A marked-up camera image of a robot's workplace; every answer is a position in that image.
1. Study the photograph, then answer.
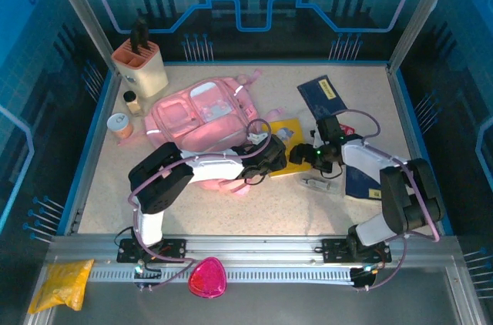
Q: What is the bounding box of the yellow book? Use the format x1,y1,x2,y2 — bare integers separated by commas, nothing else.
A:
267,116,313,179

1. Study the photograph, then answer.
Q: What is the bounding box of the clear plastic pencil case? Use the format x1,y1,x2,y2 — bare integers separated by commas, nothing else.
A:
298,174,342,195

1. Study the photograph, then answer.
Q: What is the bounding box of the dark blue book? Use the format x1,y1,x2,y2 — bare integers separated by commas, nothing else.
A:
296,74,351,126
344,165,384,206

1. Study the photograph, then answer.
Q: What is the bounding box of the pink backpack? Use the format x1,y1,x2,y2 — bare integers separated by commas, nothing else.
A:
144,69,286,197

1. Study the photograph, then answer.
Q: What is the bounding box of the yellow plastic bag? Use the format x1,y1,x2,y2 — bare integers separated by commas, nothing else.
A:
27,258,96,314

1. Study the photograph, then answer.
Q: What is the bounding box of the small controller board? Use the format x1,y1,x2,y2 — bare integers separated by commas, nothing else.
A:
350,263,381,290
133,259,163,290

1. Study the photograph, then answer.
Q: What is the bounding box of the pink triangular pouch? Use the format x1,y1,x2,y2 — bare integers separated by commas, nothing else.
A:
187,256,229,299

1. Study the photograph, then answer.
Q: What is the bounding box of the spice bottle with black cap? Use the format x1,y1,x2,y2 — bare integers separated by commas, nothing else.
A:
122,89,146,117

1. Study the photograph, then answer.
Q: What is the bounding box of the beige knife block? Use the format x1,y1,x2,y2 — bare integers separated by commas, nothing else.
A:
111,39,170,102

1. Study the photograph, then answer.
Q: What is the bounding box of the grey metal shelf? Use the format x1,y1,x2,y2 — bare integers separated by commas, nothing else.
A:
26,263,486,325

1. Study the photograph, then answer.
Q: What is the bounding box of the orange can with white lid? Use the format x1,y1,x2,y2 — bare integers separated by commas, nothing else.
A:
106,112,135,139

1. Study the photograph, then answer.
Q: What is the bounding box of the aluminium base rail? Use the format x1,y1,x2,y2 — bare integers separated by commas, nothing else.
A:
45,234,463,270

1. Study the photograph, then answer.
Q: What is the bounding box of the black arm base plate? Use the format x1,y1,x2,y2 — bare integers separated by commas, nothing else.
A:
116,238,187,264
321,238,392,264

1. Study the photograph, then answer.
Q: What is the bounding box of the white slotted cable duct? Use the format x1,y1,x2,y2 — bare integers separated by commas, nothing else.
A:
90,266,355,283

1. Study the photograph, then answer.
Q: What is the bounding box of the black knife handle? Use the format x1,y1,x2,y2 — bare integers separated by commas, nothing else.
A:
136,16,151,51
129,18,143,52

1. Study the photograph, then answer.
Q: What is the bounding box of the aluminium frame post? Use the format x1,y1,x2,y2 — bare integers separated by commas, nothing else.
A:
386,0,464,74
41,0,121,76

